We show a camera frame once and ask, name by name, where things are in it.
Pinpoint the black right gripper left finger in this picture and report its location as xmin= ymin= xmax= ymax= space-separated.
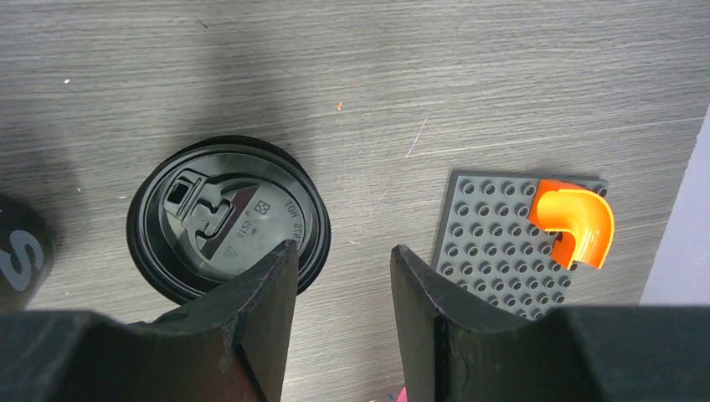
xmin=1 ymin=240 xmax=298 ymax=401

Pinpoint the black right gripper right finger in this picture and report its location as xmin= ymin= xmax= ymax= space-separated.
xmin=390 ymin=245 xmax=709 ymax=401

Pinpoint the grey lego baseplate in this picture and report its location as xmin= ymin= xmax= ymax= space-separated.
xmin=431 ymin=170 xmax=578 ymax=320

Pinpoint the single black coffee cup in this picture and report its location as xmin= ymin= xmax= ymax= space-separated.
xmin=1 ymin=195 xmax=55 ymax=313

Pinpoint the orange small object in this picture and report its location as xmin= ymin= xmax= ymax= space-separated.
xmin=528 ymin=179 xmax=615 ymax=270

